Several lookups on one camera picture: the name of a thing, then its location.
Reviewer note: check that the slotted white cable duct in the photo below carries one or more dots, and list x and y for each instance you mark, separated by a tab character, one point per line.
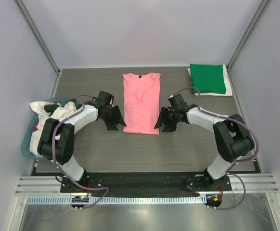
87	200

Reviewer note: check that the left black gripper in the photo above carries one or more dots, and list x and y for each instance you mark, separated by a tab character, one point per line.
111	125

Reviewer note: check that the white t-shirt in basket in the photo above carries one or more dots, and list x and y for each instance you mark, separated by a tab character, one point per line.
38	107

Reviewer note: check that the left aluminium frame post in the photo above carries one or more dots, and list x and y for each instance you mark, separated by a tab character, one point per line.
24	11

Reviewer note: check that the aluminium frame post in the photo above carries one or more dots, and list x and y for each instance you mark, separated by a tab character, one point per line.
250	28
24	11

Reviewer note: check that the blue laundry basket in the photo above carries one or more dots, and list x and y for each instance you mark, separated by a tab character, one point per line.
31	128

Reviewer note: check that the right aluminium frame post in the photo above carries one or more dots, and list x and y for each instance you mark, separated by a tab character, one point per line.
250	28

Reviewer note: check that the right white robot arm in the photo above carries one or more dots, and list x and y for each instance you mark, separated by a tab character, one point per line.
233	138

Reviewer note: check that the dark green t-shirt in basket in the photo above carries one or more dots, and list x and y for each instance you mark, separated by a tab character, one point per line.
51	108

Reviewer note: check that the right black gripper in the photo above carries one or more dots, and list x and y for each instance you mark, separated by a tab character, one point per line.
163	112

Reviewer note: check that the pink t-shirt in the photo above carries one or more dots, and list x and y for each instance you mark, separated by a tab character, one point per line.
141	103

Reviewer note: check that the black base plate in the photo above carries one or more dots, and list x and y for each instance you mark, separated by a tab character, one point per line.
156	184

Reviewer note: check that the folded green t-shirt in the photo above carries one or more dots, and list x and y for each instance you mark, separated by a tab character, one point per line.
208	78

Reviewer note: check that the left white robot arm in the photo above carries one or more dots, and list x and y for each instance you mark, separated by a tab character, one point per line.
58	135

